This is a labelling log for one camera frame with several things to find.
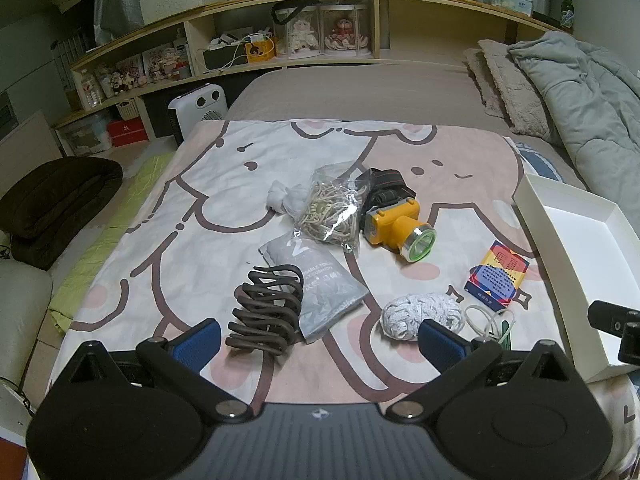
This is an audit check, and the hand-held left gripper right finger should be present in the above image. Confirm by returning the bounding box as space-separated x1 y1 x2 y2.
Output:
386 319 577 423

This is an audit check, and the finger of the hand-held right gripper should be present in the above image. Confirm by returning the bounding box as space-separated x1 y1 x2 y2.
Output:
587 300 640 365

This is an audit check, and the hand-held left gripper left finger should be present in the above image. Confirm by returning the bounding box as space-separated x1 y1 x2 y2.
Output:
67 319 256 422

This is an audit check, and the white cable loop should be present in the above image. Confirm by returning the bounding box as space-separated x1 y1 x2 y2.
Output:
464 305 516 347

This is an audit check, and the white speckled cloth ball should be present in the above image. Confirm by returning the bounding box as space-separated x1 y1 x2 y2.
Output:
381 292 465 342

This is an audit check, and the brown wavy hair clip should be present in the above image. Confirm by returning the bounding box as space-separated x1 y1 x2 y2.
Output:
225 265 306 357

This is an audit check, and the green clothes peg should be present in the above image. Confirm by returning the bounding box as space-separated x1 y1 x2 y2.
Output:
492 310 517 352

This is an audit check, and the colourful card box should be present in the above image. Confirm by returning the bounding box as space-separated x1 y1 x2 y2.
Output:
464 240 531 309

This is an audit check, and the white cardboard box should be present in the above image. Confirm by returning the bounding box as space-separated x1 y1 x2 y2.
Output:
512 172 640 383

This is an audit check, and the yellow headlamp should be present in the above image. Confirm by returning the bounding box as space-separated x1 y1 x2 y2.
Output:
357 167 437 263

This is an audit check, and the grey towel packet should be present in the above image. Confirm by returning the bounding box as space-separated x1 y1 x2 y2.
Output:
259 236 370 345

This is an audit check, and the small white cloth bundle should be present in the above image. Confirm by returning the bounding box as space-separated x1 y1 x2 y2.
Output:
266 180 308 216

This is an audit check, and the clear bag of beige cords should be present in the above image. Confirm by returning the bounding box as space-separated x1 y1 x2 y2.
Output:
292 160 373 256

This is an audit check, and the light green sheet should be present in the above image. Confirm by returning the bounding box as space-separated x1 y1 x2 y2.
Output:
47 152 176 333

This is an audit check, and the printed cartoon blanket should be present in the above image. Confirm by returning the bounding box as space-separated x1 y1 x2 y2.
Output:
65 119 640 480

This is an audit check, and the white cushion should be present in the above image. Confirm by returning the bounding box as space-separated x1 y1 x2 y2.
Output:
0 259 53 348

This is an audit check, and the dark brown cushion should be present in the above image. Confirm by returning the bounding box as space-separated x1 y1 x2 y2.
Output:
0 156 124 270

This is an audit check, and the grey duvet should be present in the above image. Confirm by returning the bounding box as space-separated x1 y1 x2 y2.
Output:
507 31 640 211

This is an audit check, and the red box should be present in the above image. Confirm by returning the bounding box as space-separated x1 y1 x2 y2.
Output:
107 117 150 148

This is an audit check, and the white fan heater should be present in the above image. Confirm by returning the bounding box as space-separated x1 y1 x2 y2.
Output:
167 84 228 147

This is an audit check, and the clear plastic bin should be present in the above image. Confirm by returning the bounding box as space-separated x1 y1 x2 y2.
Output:
56 112 113 157

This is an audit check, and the fuzzy beige pillow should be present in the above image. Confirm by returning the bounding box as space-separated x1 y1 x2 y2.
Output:
477 39 563 143
462 47 511 121

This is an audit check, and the white cabinet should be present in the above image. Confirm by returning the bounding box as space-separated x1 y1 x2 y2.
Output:
0 110 64 196

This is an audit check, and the taupe bed mattress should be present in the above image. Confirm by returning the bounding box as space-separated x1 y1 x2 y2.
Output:
222 62 591 191

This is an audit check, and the clear water bottle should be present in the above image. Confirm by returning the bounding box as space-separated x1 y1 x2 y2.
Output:
80 67 103 111

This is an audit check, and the row of figurines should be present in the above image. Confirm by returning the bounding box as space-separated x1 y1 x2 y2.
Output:
95 47 193 97

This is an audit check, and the black box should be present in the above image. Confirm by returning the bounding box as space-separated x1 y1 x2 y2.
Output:
202 42 248 72

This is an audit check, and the white lotion bottle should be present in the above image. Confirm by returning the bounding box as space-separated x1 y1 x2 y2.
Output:
172 27 191 68

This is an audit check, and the yellow box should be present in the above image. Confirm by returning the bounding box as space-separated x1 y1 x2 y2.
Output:
244 36 278 64

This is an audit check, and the green glass bottle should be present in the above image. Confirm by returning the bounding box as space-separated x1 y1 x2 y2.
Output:
556 0 576 35

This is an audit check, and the clear case with white doll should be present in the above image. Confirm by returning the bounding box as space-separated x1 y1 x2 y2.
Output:
272 2 323 58

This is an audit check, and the clear case with red doll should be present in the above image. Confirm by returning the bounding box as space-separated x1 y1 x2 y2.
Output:
320 4 375 57

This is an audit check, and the wooden shelf headboard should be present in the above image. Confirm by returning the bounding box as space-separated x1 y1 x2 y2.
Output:
52 0 576 158

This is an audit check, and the white storage box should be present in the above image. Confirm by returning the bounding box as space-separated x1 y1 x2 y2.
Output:
139 0 237 25

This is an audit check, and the white wire rack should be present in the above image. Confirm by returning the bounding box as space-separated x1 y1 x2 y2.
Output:
50 30 96 91

